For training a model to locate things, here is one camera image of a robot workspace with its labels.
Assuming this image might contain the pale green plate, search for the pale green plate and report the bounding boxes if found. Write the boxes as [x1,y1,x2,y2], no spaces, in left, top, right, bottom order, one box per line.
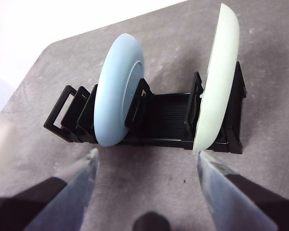
[192,2,240,152]

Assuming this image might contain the black plate rack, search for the black plate rack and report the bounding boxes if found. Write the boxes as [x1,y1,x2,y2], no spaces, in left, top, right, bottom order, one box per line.
[43,61,248,154]

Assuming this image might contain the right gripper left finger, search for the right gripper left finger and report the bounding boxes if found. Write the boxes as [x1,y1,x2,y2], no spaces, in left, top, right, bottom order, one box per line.
[0,148,100,231]

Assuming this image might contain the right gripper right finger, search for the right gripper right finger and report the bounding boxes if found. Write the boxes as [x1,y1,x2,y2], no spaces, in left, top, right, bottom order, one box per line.
[197,151,289,231]

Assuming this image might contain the blue plate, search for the blue plate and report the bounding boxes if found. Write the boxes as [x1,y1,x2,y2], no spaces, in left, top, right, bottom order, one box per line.
[93,33,145,148]

